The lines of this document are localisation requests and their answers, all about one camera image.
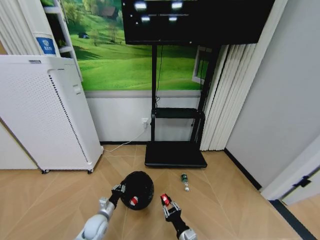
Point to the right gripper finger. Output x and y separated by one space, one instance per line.
174 204
164 208

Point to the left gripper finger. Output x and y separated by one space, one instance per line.
123 188
115 187

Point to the red and white can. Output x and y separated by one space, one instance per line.
133 201
164 198

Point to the black round trash bin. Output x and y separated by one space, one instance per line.
140 185

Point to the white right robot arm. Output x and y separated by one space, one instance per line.
187 234

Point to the black television floor stand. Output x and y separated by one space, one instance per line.
175 156

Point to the clear bottle with green label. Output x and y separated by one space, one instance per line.
184 178

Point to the white air purifier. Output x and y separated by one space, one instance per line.
45 112

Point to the white vertical blinds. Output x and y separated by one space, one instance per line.
225 100
15 27

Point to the white door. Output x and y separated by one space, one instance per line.
295 175

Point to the white column with blue label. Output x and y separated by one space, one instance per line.
45 45

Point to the black television screen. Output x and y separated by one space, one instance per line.
200 22

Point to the white wall plug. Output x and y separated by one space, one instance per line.
144 122

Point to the green landscape wall mural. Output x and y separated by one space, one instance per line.
112 62

